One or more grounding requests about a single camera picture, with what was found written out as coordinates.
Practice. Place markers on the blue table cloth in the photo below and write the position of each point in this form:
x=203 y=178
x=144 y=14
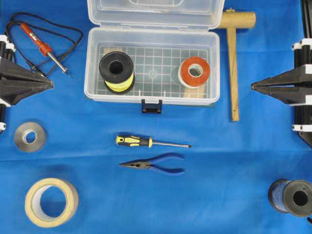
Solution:
x=228 y=169

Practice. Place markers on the yellow black screwdriver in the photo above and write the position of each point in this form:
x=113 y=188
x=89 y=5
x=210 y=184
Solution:
x=135 y=141

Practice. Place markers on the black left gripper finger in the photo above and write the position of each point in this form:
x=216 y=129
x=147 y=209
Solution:
x=12 y=92
x=9 y=69

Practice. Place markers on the black frame rail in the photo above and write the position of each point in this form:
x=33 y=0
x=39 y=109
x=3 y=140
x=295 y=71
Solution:
x=306 y=10

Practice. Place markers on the orange soldering iron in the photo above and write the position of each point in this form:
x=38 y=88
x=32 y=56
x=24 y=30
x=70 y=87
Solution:
x=43 y=47

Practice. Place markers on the grey tape roll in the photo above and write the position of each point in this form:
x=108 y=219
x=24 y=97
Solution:
x=30 y=137

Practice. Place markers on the wooden mallet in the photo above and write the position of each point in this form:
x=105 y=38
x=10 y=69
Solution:
x=231 y=21

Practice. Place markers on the blue needle-nose pliers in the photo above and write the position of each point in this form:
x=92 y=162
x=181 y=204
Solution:
x=152 y=164

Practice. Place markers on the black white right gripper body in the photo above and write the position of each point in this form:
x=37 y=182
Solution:
x=303 y=112

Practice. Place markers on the beige masking tape roll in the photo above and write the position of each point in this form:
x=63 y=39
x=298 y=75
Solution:
x=51 y=202

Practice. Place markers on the clear plastic tool box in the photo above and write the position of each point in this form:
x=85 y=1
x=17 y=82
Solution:
x=158 y=35

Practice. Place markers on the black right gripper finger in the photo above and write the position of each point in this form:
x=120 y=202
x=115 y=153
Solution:
x=286 y=94
x=291 y=77

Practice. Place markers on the red tape roll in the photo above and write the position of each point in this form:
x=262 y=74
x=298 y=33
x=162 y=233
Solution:
x=193 y=72

